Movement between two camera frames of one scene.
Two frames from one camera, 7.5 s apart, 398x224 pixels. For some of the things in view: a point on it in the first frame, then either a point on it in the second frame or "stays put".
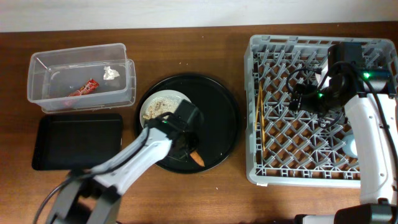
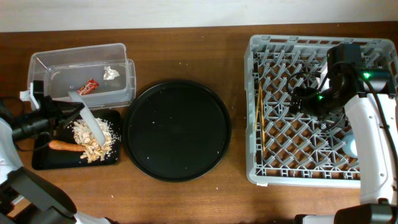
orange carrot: x=198 y=158 to x=60 y=145
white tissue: x=110 y=74 stays put
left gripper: x=183 y=156 to x=53 y=110
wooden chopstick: x=262 y=115 stays put
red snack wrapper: x=89 y=86 stays put
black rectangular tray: x=77 y=142 stays put
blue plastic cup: x=350 y=149 stays put
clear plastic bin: x=82 y=78 stays put
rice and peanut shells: x=161 y=105 to x=94 y=150
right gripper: x=307 y=91 stays put
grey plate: x=173 y=94 to x=89 y=118
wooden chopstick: x=258 y=104 stays put
